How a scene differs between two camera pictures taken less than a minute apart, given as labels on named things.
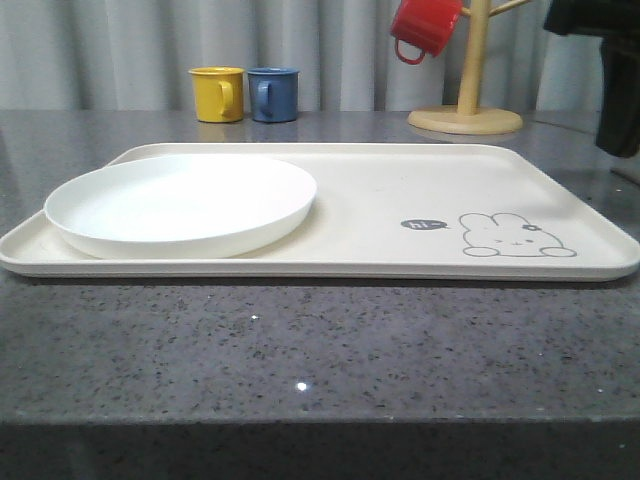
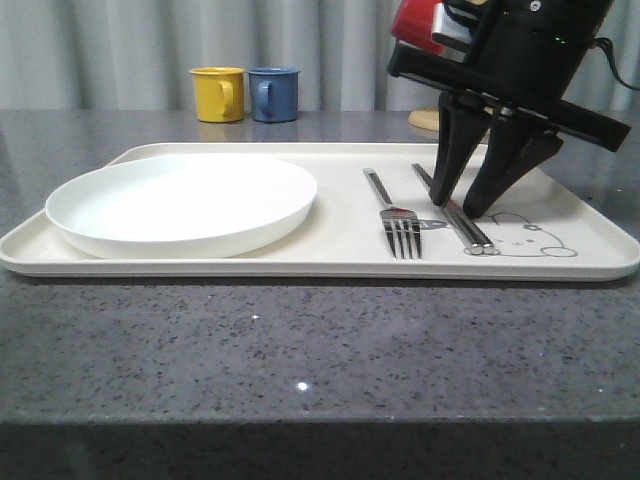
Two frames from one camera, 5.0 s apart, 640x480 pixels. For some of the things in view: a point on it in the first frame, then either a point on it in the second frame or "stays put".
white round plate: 177,206 stays put
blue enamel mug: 274,94 stays put
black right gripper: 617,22 -> 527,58
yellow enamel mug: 218,93 stays put
